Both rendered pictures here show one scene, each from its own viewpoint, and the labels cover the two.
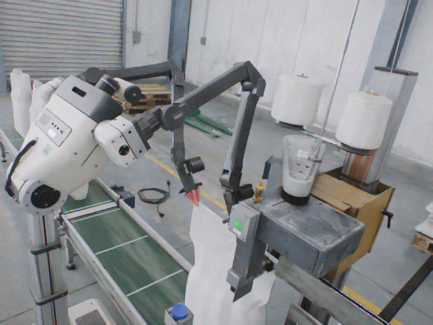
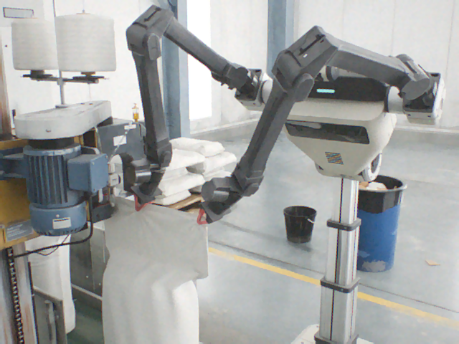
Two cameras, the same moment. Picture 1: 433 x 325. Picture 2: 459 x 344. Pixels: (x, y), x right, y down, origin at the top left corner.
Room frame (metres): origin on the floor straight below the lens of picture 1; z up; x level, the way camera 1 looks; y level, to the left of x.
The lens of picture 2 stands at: (2.65, -0.07, 1.58)
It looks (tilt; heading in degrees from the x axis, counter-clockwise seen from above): 14 degrees down; 171
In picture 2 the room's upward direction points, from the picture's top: straight up
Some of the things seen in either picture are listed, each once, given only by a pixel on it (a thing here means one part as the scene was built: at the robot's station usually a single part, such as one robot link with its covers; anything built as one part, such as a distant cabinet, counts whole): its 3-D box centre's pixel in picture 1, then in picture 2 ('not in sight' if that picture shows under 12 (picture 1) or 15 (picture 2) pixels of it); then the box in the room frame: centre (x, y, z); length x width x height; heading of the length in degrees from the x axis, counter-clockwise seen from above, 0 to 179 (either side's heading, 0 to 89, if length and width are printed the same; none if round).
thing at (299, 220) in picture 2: not in sight; (299, 224); (-1.02, 1.14, 0.13); 0.30 x 0.30 x 0.26
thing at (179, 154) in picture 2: not in sight; (171, 159); (-1.90, 0.08, 0.56); 0.66 x 0.42 x 0.15; 135
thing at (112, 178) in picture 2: not in sight; (111, 184); (1.07, -0.23, 1.14); 0.05 x 0.04 x 0.16; 135
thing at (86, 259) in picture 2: not in sight; (93, 261); (0.36, -0.42, 0.54); 1.05 x 0.02 x 0.41; 45
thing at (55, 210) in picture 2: not in sight; (56, 188); (1.33, -0.36, 1.21); 0.15 x 0.15 x 0.25
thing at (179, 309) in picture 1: (180, 312); not in sight; (0.87, 0.05, 0.84); 0.06 x 0.06 x 0.02
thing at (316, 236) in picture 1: (296, 244); (98, 153); (0.87, -0.29, 1.21); 0.30 x 0.25 x 0.30; 45
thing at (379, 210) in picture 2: not in sight; (369, 222); (-0.49, 1.53, 0.32); 0.51 x 0.48 x 0.65; 135
